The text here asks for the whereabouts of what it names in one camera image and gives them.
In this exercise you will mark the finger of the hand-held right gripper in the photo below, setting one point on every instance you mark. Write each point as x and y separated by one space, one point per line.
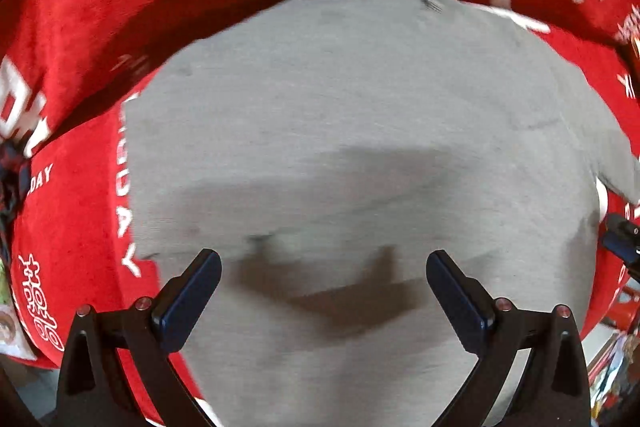
624 237

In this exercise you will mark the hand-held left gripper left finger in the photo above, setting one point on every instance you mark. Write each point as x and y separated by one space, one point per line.
192 292

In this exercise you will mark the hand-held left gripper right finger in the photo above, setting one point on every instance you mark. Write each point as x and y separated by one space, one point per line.
455 292

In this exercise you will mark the grey small garment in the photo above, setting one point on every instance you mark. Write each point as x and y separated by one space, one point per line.
340 107

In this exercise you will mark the red plastic stool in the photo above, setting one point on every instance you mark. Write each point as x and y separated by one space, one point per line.
627 302

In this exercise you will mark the pile of colourful boxes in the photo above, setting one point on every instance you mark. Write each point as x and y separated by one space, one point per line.
615 377

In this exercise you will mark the cartoon printed cloth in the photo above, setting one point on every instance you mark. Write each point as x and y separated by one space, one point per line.
12 322

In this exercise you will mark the dark cloth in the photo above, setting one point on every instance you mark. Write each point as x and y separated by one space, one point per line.
11 187

